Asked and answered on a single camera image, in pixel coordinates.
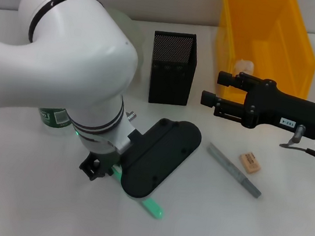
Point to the clear water bottle green label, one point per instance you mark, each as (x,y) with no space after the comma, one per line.
(56,120)

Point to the green toothbrush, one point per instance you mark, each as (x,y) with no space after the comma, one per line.
(153,210)

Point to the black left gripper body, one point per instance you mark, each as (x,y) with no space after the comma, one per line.
(103,158)

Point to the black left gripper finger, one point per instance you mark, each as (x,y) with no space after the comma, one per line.
(90,170)

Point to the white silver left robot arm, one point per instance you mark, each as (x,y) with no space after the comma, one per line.
(61,48)

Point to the green glass fruit plate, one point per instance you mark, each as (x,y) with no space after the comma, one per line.
(132,27)

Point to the white paper ball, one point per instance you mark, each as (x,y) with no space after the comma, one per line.
(244,66)

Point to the black mesh pen holder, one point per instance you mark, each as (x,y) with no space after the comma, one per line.
(173,67)

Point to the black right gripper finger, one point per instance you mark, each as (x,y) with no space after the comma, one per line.
(226,78)
(208,98)

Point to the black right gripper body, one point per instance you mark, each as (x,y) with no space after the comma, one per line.
(284,112)

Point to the beige eraser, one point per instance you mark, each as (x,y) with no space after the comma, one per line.
(250,163)

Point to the yellow plastic bin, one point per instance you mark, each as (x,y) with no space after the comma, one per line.
(284,53)

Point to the grey pen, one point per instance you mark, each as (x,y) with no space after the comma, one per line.
(232,168)

